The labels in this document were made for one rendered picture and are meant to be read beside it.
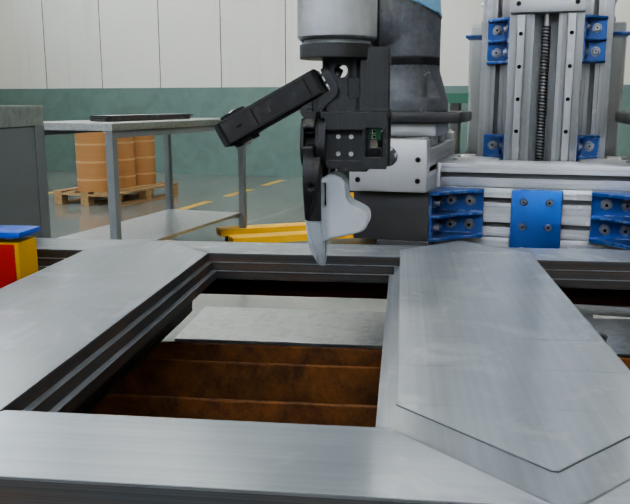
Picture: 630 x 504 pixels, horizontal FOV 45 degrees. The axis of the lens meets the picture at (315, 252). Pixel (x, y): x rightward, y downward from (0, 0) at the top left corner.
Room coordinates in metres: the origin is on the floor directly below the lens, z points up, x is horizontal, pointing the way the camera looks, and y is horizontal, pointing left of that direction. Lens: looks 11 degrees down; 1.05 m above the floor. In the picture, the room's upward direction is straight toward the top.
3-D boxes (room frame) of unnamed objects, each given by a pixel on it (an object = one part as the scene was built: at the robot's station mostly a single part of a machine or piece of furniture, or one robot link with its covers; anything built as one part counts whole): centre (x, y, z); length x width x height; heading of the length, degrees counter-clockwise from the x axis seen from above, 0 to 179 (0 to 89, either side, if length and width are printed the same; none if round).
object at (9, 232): (1.01, 0.41, 0.88); 0.06 x 0.06 x 0.02; 83
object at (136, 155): (8.60, 2.21, 0.38); 1.20 x 0.80 x 0.77; 158
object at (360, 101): (0.75, -0.03, 1.05); 0.09 x 0.08 x 0.12; 81
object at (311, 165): (0.73, 0.00, 0.99); 0.05 x 0.02 x 0.09; 171
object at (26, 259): (1.01, 0.41, 0.78); 0.05 x 0.05 x 0.19; 83
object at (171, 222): (5.16, 1.14, 0.49); 1.80 x 0.70 x 0.99; 161
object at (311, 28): (0.75, -0.02, 1.13); 0.08 x 0.08 x 0.05
